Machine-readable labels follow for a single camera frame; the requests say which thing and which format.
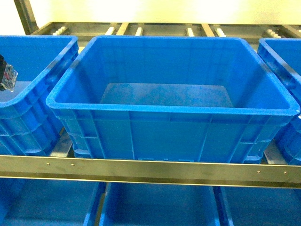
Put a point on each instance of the blue crate upper left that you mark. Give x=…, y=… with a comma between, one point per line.
x=27, y=124

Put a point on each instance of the blue crate lower right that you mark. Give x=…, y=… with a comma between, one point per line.
x=247, y=206

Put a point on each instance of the blue crate upper middle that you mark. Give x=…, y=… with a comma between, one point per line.
x=194, y=99

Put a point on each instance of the red mushroom push button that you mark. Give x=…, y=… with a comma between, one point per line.
x=8, y=76

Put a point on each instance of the blue crate lower left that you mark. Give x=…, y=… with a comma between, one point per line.
x=33, y=202

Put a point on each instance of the blue crate lower middle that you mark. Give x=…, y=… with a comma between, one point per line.
x=133, y=204

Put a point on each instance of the metal shelf rack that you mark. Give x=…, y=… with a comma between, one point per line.
x=63, y=164

